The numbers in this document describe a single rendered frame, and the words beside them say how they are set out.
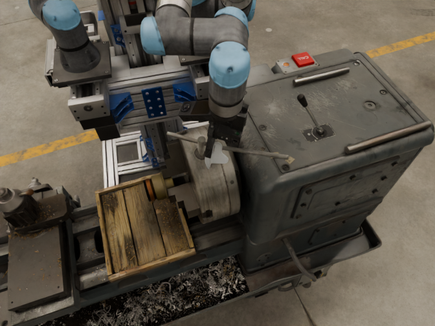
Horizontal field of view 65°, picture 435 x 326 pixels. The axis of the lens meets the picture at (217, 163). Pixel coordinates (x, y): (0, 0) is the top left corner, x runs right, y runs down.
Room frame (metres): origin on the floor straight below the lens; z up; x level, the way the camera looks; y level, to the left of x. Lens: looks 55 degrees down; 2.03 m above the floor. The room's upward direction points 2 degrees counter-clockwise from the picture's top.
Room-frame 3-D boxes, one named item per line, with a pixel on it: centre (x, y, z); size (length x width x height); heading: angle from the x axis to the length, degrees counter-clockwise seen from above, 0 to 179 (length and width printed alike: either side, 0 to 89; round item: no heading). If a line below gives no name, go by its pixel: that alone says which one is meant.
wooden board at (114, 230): (0.55, 0.28, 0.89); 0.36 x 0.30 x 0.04; 18
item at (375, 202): (0.76, -0.33, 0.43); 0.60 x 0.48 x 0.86; 108
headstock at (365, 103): (0.76, -0.33, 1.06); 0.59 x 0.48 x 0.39; 108
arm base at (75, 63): (1.13, 0.53, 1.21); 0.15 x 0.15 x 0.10
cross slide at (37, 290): (0.46, 0.62, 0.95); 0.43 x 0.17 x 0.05; 18
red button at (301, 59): (0.98, -0.31, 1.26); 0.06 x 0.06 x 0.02; 18
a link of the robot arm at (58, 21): (1.14, 0.54, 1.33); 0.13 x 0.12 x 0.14; 39
